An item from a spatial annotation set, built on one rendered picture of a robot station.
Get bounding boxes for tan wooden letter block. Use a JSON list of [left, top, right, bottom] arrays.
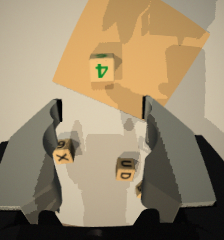
[[53, 139, 75, 164], [89, 53, 115, 82], [115, 158, 135, 181], [135, 181, 142, 199]]

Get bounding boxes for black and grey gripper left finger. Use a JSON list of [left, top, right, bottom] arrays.
[[0, 98, 62, 231]]

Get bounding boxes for orange mat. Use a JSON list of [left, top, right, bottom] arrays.
[[52, 0, 210, 119]]

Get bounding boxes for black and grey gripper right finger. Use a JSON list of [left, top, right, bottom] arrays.
[[141, 95, 224, 240]]

